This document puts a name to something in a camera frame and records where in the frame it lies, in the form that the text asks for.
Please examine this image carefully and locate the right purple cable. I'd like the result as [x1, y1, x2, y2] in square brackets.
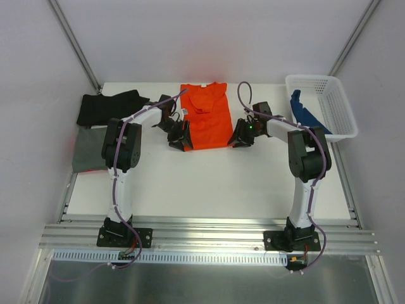
[237, 80, 330, 276]

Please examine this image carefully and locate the blue t shirt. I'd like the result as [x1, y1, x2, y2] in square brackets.
[290, 90, 332, 135]

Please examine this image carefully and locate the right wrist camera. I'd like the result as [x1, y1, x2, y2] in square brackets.
[244, 106, 255, 118]

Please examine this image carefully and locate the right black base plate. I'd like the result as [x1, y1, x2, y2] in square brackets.
[263, 231, 321, 253]

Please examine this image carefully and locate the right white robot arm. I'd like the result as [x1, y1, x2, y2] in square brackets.
[228, 101, 332, 250]

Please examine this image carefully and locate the orange t shirt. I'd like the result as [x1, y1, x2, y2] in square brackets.
[180, 82, 233, 150]

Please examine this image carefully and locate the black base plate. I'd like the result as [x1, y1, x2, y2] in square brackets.
[96, 227, 153, 248]
[263, 231, 321, 253]

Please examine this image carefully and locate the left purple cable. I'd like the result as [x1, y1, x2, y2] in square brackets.
[50, 87, 190, 282]

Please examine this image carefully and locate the white plastic basket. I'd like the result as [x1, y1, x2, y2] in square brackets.
[285, 74, 358, 143]

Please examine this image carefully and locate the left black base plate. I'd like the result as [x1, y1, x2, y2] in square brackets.
[96, 227, 153, 248]

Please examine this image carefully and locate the white slotted cable duct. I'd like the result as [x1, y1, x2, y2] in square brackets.
[52, 250, 287, 266]

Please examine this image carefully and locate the purple cable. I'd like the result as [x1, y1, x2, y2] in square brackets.
[50, 87, 190, 282]
[237, 80, 330, 276]

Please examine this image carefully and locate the grey folded t shirt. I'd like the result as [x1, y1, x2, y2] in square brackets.
[72, 127, 107, 173]

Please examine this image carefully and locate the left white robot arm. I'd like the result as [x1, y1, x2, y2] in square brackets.
[101, 90, 194, 246]

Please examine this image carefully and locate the black folded t shirt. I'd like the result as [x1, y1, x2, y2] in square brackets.
[77, 90, 150, 127]

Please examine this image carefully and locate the aluminium mounting rail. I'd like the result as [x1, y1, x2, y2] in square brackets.
[39, 168, 382, 255]

